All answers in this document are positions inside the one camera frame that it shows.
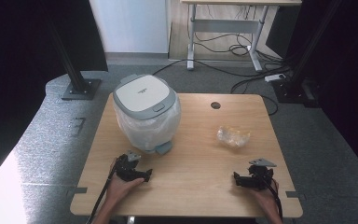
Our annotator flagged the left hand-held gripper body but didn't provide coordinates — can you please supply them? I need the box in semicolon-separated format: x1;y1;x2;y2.
115;150;145;183

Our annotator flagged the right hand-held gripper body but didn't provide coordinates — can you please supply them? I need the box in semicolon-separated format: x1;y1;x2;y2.
243;158;278;191

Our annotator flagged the clear plastic wrap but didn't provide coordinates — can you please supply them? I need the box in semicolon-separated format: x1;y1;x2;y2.
216;125;252;148

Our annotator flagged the white and grey trash can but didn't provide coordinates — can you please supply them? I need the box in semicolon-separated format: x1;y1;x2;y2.
112;73;182;156

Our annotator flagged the person's left hand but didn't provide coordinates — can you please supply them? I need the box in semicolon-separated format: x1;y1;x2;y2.
104;157;145;206

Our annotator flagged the person's right hand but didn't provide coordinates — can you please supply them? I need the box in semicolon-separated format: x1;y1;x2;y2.
251;180;282;216

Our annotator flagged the clear plastic bin liner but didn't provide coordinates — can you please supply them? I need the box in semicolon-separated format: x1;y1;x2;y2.
113;98;182;153

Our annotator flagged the white power strip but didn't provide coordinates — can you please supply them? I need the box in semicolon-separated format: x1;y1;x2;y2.
264;73;287;83

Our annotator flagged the black metal stand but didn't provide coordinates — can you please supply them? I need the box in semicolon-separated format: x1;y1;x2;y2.
271;0;344;108
41;12;103;101

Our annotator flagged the white panel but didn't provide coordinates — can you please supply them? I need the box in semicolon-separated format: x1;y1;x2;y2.
89;0;172;54

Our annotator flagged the black box under desk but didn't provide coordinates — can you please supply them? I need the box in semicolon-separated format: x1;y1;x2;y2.
265;5;302;59

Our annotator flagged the white desk with metal legs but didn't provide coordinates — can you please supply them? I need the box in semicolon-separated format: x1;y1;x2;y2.
180;0;303;73

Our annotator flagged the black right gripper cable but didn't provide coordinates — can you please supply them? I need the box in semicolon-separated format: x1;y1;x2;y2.
265;175;283;219

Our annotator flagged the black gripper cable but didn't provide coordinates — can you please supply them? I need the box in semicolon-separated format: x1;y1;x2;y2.
265;175;283;219
85;161;119;224

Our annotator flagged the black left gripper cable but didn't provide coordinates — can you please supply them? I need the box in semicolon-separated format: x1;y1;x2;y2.
85;161;119;224

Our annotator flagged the looped black floor cable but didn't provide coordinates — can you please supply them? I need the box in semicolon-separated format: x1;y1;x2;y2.
229;76;280;117

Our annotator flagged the long black floor cable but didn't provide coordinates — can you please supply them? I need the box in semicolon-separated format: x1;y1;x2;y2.
152;58;292;77

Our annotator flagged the tangle of black cables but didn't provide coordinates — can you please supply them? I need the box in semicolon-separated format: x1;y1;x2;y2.
193;31;282;63

